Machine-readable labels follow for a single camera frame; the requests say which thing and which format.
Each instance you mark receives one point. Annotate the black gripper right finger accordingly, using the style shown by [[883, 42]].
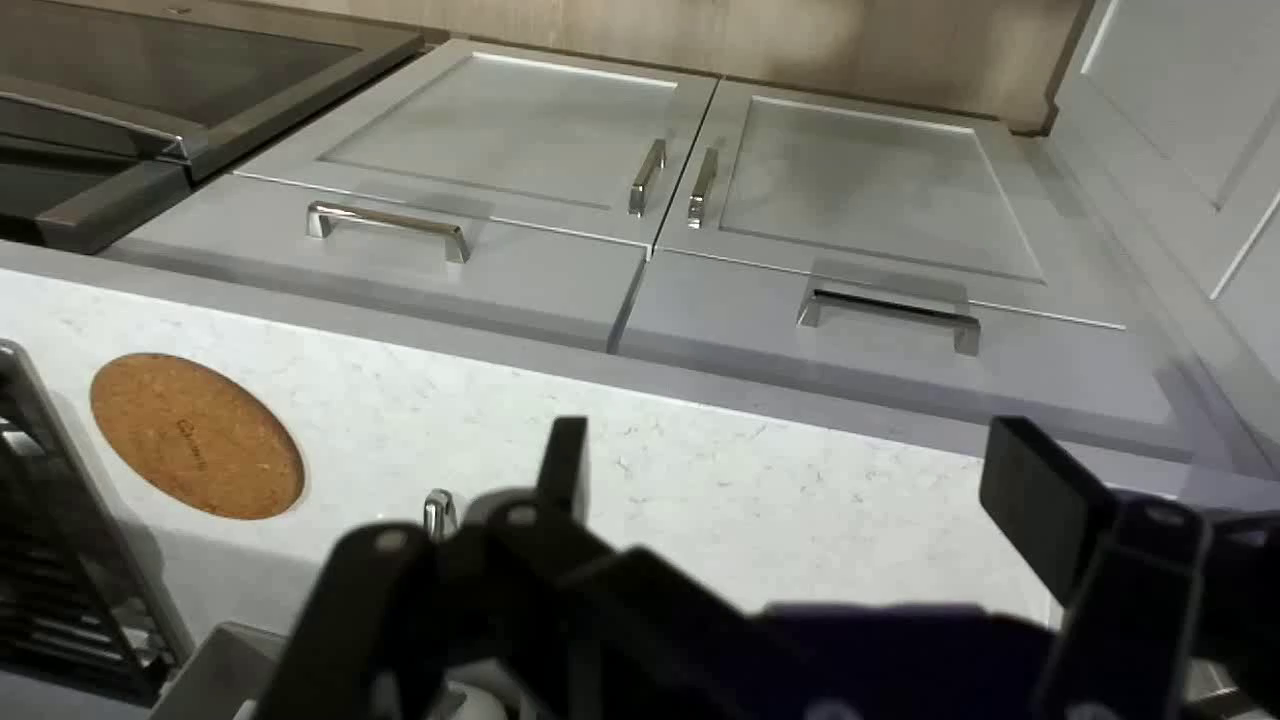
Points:
[[1054, 514]]

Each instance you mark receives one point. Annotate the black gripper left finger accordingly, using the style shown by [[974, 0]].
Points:
[[563, 466]]

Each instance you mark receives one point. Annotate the white cabinet drawer front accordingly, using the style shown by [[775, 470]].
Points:
[[723, 322], [535, 285]]

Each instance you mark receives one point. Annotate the white lower cabinet door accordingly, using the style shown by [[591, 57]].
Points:
[[1184, 95], [883, 186], [504, 132]]

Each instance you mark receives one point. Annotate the round cork trivet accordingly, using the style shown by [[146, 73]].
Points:
[[192, 435]]

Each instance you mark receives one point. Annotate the stainless built-in oven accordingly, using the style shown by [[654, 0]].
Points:
[[162, 65]]

